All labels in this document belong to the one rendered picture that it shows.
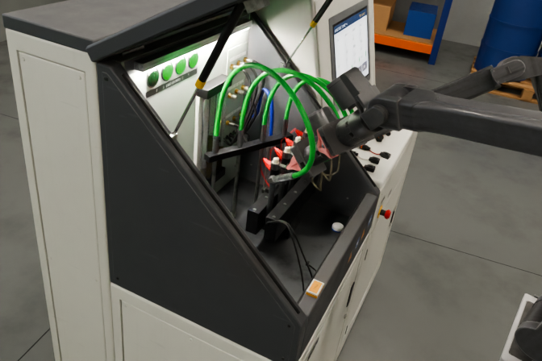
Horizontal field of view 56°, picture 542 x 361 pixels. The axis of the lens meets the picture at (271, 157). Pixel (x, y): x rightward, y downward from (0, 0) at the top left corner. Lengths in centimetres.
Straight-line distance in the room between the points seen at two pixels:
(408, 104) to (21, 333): 208
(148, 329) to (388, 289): 158
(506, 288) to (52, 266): 236
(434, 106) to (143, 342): 113
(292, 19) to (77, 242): 94
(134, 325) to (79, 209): 39
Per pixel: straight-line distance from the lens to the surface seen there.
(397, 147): 204
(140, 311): 155
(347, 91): 95
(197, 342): 149
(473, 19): 778
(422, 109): 86
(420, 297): 288
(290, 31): 170
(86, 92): 126
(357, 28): 209
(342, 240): 152
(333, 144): 102
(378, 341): 259
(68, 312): 182
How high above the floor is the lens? 187
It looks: 30 degrees down
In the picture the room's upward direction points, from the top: 7 degrees clockwise
